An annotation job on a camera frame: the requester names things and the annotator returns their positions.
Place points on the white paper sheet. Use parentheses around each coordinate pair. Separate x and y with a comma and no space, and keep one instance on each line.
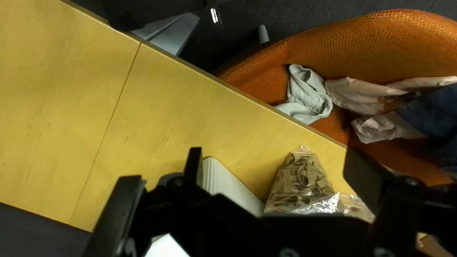
(166,248)

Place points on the bag of rubber bands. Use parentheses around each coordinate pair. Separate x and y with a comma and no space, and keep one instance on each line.
(301,178)

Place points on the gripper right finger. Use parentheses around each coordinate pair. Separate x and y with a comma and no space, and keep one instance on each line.
(403,207)

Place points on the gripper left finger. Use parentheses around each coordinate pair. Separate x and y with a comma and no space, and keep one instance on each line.
(117,214)

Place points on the dark blue garment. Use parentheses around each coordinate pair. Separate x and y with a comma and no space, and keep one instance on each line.
(433,114)

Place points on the white ribbed box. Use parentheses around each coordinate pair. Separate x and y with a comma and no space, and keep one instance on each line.
(228,185)

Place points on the orange mesh office chair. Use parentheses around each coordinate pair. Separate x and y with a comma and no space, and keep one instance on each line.
(367,43)

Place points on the beige printed cloth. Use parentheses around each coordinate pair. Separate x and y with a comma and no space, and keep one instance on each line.
(360,96)

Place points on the light grey garment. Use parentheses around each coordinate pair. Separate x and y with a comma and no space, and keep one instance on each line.
(307,96)

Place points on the grey metal table leg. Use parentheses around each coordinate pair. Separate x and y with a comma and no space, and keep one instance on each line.
(171,32)

